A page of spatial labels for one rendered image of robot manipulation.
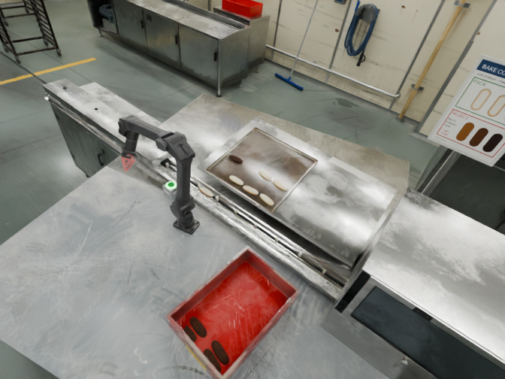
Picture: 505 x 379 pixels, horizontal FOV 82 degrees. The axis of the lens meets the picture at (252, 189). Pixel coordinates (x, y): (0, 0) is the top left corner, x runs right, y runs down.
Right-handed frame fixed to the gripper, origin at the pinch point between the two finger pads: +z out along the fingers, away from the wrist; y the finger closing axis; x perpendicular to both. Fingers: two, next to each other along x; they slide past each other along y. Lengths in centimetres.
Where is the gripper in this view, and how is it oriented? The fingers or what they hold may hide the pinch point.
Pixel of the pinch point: (125, 167)
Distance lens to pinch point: 167.4
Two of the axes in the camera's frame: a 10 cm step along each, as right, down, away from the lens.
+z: -3.1, 9.2, 2.3
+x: -8.8, -1.8, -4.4
